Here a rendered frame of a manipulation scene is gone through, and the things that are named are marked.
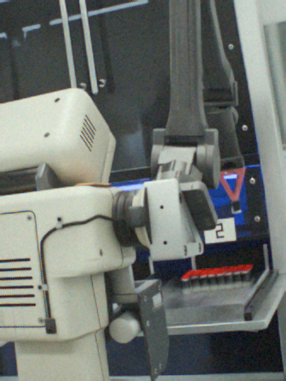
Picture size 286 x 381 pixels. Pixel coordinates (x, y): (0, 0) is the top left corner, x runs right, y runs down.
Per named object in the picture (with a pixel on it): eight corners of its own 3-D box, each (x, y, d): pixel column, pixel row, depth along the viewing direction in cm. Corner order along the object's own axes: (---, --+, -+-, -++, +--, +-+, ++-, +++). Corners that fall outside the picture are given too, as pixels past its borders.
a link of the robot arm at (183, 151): (155, 170, 105) (190, 170, 103) (166, 128, 112) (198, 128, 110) (164, 213, 111) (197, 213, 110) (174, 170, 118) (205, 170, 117)
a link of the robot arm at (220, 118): (203, 109, 147) (229, 105, 146) (208, 106, 154) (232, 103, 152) (209, 139, 149) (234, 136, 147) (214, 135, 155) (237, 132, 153)
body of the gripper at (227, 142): (241, 158, 156) (235, 127, 155) (244, 165, 146) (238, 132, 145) (214, 162, 157) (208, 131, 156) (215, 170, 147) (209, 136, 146)
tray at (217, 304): (177, 287, 182) (175, 275, 182) (270, 279, 173) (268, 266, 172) (133, 325, 150) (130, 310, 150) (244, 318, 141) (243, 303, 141)
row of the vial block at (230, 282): (185, 291, 176) (184, 274, 176) (252, 284, 170) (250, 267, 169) (184, 292, 174) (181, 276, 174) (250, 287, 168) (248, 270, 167)
